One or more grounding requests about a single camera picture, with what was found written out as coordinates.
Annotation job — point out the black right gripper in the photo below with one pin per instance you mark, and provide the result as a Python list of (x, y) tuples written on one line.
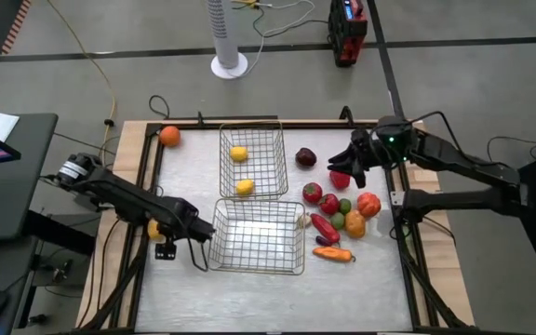
[(384, 142)]

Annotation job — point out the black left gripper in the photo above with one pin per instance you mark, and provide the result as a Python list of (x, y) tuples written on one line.
[(182, 221)]

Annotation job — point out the red bell pepper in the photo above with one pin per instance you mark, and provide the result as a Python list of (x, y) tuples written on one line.
[(340, 180)]

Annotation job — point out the green lime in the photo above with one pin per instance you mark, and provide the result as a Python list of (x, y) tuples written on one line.
[(345, 206), (337, 221)]

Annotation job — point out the orange-red persimmon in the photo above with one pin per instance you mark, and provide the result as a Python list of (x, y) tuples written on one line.
[(369, 205)]

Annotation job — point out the red fruit with green top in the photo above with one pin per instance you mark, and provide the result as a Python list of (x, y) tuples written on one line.
[(312, 192), (329, 204)]

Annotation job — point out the dark purple round fruit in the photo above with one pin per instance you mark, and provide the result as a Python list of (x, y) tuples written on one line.
[(305, 157)]

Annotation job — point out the yellow lemon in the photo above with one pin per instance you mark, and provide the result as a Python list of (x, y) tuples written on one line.
[(245, 187), (238, 154)]

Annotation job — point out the orange fruit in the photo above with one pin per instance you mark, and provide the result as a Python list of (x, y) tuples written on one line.
[(170, 136)]

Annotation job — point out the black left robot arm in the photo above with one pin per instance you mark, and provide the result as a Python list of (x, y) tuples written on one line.
[(119, 193)]

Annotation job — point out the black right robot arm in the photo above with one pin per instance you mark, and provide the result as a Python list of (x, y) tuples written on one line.
[(463, 160)]

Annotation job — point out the large black clamp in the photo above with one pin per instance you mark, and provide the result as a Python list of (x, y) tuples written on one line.
[(346, 116)]

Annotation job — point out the yellow orange mango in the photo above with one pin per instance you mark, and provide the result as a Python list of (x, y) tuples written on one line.
[(152, 231)]

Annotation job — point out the long red chili pepper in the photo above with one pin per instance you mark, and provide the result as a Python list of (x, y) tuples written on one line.
[(325, 229)]

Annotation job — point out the white garlic bulb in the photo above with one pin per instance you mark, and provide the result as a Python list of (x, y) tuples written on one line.
[(306, 219)]

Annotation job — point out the small purple eggplant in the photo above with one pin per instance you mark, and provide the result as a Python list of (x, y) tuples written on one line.
[(323, 241)]

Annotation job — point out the orange carrot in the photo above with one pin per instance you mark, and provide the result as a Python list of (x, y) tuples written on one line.
[(333, 253)]

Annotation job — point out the silver work surface sheet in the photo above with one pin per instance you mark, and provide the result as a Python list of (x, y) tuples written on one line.
[(258, 302)]

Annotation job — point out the small black clamp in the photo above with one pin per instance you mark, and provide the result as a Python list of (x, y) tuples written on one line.
[(199, 119)]

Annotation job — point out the black metal bar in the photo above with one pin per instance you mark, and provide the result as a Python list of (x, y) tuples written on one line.
[(221, 117)]

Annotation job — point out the red black power station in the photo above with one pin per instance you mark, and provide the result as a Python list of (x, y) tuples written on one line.
[(347, 32)]

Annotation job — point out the white tower fan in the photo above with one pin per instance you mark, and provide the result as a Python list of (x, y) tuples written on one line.
[(223, 37)]

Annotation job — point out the black desk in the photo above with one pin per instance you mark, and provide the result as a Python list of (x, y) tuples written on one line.
[(12, 195)]

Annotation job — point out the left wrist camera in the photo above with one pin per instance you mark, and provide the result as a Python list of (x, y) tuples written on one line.
[(165, 251)]

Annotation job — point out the white metal bracket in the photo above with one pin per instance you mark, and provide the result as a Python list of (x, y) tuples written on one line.
[(396, 198)]

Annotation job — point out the black aluminium table frame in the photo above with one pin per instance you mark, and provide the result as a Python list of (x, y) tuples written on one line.
[(296, 125)]

